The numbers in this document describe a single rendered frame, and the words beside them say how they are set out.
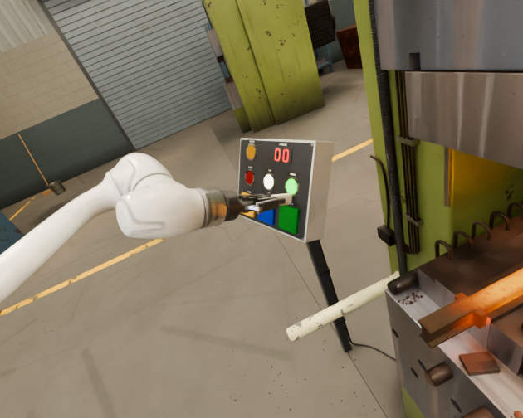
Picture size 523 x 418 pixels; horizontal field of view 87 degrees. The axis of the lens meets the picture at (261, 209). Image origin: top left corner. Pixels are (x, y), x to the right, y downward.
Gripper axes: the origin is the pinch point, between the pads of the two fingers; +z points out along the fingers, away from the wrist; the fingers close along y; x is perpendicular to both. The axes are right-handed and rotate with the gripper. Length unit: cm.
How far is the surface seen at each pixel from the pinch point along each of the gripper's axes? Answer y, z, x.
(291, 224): 1.9, 3.0, -7.1
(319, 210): 7.0, 8.3, -2.4
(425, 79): 38.6, -14.3, 23.9
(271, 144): -9.9, 3.7, 14.8
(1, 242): -451, -97, -141
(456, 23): 42, -19, 28
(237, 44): -355, 220, 168
